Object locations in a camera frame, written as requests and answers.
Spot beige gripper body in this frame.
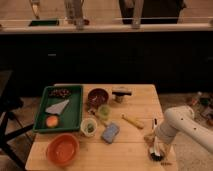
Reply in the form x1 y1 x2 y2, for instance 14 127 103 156
144 132 171 157

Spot white black dish brush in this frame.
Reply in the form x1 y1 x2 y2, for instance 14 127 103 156
148 117 165 162

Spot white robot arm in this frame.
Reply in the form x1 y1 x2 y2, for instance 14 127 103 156
144 105 213 154

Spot green plastic tray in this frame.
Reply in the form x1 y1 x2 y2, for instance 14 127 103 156
33 85 83 133

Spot blue sponge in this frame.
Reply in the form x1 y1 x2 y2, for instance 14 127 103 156
101 123 120 144

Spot light green cup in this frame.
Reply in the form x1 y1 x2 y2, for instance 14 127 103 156
98 105 110 120

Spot black top wooden stamp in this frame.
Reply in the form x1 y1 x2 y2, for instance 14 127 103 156
112 87 132 103

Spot white cup with greens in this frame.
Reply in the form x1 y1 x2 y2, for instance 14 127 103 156
81 118 97 137

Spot dark red bowl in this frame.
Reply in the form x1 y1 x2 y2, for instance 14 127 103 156
87 88 109 108

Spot orange plastic bowl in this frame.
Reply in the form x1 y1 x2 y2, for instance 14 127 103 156
46 133 79 167

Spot grey triangular cloth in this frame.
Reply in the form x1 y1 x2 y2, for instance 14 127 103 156
46 100 69 115

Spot orange fruit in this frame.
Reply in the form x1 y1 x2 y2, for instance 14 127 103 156
46 116 59 128

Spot dark red grapes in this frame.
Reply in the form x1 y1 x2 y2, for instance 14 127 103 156
49 88 71 98

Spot black chair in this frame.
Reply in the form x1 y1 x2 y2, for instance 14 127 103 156
0 70 33 171

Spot green item on counter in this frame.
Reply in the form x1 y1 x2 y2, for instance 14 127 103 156
29 19 59 27

